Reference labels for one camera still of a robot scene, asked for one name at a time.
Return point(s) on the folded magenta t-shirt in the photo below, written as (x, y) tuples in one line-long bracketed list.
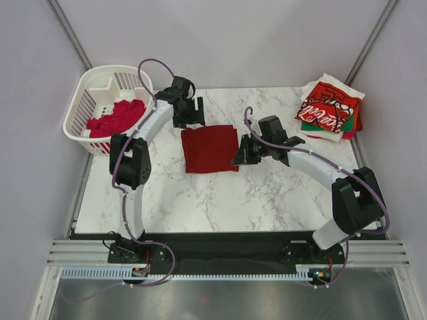
[(348, 135)]

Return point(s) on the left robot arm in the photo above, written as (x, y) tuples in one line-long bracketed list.
[(130, 164)]

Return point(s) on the folded orange t-shirt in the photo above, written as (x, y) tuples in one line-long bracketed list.
[(358, 126)]

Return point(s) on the right aluminium frame post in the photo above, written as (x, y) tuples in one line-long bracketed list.
[(378, 27)]

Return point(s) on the folded white t-shirt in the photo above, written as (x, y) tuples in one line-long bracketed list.
[(324, 134)]

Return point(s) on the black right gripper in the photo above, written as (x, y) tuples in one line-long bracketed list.
[(243, 156)]

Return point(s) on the left aluminium frame post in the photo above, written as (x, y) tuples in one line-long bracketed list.
[(69, 32)]

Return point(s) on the folded green t-shirt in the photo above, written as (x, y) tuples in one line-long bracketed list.
[(329, 125)]

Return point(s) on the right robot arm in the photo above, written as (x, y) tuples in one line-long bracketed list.
[(356, 198)]

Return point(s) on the white slotted cable duct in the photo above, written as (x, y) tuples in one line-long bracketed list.
[(137, 274)]

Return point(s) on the bright red shirt in basket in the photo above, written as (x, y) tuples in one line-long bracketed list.
[(124, 116)]

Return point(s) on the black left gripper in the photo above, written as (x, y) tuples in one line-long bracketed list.
[(195, 117)]

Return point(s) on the aluminium frame post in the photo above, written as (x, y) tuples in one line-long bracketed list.
[(378, 27), (69, 32)]

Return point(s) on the dark red t-shirt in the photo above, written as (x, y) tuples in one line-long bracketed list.
[(210, 149)]

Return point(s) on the folded coca-cola t-shirt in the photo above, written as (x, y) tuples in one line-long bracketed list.
[(325, 99)]

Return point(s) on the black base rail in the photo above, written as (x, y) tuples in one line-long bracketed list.
[(230, 253)]

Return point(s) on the white plastic laundry basket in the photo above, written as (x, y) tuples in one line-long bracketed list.
[(97, 92)]

